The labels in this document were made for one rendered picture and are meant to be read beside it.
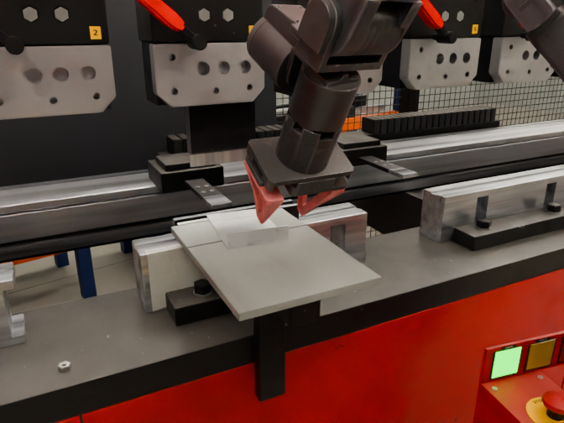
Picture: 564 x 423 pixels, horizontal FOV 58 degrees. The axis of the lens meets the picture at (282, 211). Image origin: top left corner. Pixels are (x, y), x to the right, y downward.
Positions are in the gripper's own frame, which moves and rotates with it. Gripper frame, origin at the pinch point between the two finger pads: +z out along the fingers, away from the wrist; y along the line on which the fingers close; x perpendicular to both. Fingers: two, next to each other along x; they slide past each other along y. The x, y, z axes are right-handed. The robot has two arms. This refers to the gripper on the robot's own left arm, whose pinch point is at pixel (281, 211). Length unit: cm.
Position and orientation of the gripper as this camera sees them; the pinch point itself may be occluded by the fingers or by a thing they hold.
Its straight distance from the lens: 61.0
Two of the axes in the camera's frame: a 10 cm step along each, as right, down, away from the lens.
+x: 4.0, 7.4, -5.4
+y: -8.9, 1.6, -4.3
